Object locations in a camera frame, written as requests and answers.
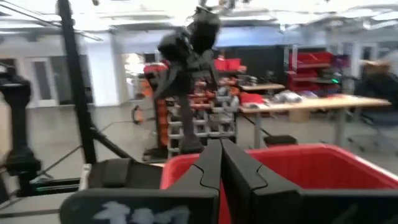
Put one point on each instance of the black office chair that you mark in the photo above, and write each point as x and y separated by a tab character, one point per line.
379	119

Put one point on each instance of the black mounting rail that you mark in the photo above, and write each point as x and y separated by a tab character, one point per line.
56	186

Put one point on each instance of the black aluminium frame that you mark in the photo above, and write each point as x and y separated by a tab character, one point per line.
77	93

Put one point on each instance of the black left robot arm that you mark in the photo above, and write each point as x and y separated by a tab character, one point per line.
189	124

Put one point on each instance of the crumpled grey plastic bags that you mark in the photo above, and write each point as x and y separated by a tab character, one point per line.
287	96

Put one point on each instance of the brown cardboard box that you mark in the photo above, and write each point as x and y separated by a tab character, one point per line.
299	115

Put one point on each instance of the storage rack with small bins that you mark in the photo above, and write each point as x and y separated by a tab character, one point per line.
217	124

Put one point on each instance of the black slide with wide band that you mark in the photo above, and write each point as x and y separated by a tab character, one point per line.
146	174

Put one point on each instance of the black low stool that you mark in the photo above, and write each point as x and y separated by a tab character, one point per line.
280	140

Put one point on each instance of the red plastic bin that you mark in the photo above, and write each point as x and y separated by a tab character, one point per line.
311	168

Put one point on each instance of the long light wood table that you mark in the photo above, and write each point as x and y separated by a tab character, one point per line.
311	102

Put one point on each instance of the small light wood table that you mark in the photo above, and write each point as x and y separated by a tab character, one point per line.
264	86

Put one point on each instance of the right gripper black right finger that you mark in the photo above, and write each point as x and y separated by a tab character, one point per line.
267	205

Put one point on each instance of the red bin shelf rack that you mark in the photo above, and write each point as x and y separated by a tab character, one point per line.
311	68

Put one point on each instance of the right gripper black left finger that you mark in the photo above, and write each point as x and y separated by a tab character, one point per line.
186	205

